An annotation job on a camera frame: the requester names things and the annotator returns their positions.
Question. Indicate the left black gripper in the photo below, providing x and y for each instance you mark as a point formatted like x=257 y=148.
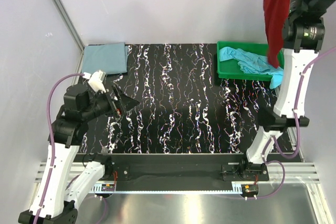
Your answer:
x=124 y=103

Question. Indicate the red t shirt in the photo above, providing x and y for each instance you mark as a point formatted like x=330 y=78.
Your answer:
x=275 y=14

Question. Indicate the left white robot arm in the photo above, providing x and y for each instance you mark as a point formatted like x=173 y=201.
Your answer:
x=56 y=200

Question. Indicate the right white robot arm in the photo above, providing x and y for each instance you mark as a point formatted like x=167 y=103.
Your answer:
x=295 y=28

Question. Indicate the folded grey-blue t shirt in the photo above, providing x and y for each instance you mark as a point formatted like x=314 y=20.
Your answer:
x=109 y=58

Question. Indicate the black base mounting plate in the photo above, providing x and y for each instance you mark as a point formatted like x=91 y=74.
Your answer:
x=166 y=173

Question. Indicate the green plastic bin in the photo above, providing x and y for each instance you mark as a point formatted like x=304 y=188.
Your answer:
x=231 y=70

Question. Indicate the crumpled cyan t shirt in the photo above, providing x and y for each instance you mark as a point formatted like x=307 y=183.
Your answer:
x=251 y=63

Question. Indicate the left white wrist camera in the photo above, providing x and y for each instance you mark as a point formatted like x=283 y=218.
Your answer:
x=96 y=81

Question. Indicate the aluminium rail frame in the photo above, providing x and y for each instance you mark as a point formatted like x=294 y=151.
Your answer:
x=292 y=173

